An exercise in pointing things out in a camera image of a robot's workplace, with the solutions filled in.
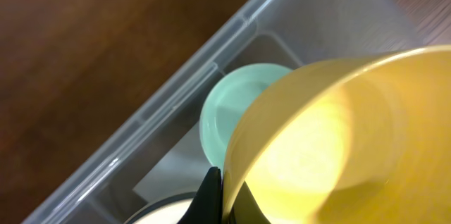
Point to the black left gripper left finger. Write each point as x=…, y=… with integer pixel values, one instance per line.
x=206, y=207

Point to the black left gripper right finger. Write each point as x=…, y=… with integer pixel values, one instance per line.
x=245, y=208

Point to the beige plate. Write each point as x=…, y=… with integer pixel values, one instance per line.
x=169, y=210

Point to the light green bowl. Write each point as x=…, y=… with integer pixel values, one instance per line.
x=227, y=102

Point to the yellow bowl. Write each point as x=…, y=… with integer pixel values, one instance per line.
x=349, y=140

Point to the clear plastic storage container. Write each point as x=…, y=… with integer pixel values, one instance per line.
x=287, y=32

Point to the white label sticker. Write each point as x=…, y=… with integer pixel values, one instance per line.
x=180, y=171

